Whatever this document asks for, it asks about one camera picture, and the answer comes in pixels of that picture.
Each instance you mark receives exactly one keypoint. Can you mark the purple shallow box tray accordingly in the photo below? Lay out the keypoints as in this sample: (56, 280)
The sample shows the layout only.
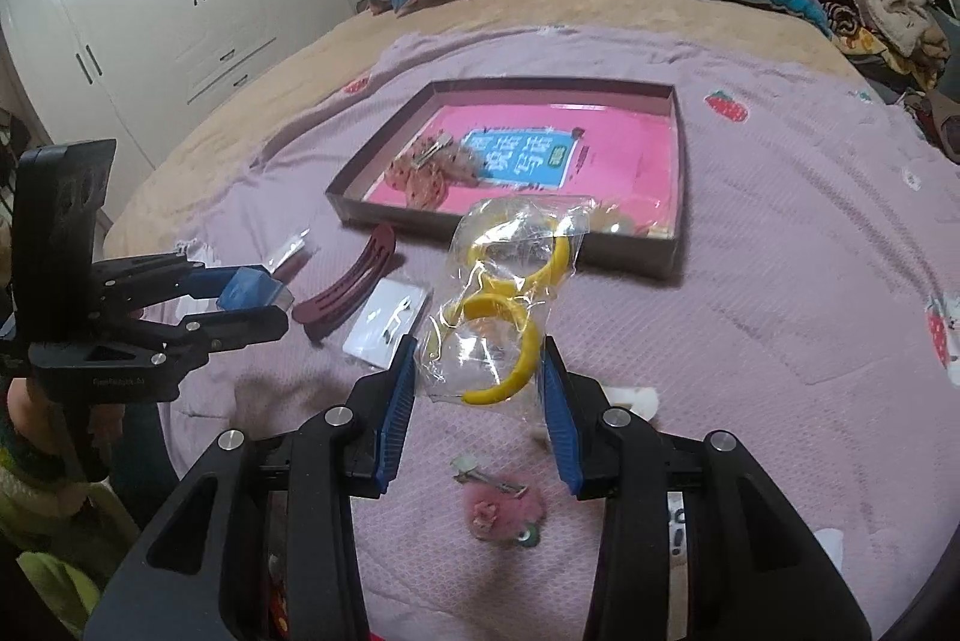
(658, 258)

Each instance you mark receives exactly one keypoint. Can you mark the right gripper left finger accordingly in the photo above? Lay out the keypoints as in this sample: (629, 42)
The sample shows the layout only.
(200, 568)

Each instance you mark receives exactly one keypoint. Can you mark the blue item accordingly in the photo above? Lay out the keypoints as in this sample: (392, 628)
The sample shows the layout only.
(254, 287)

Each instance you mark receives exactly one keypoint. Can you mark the pile of clothes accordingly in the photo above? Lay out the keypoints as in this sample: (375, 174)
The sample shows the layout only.
(909, 50)

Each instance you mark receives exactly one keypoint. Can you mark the pink fluffy hair clip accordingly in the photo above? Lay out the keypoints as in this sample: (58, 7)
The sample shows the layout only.
(499, 509)

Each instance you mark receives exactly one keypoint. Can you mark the white earring card packet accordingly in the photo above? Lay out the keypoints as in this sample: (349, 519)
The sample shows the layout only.
(390, 313)

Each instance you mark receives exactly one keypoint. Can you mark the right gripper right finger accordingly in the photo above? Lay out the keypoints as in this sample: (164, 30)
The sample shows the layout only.
(698, 542)

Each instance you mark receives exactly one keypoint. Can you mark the maroon long hair clip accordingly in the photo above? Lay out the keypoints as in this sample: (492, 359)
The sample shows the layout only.
(338, 301)

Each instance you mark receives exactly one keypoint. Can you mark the red dotted bow hair clip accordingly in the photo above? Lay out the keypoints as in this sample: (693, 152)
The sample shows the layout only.
(424, 172)

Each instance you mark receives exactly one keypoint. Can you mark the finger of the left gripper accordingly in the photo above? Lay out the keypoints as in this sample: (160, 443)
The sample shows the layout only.
(225, 329)
(225, 282)

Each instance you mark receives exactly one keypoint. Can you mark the tan bed sheet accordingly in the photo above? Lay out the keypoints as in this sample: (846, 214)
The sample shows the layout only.
(229, 137)

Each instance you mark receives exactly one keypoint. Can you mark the left hand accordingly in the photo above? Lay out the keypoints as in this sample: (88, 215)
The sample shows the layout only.
(81, 437)

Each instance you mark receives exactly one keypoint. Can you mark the white wardrobe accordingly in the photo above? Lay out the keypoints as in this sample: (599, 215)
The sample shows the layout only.
(150, 11)

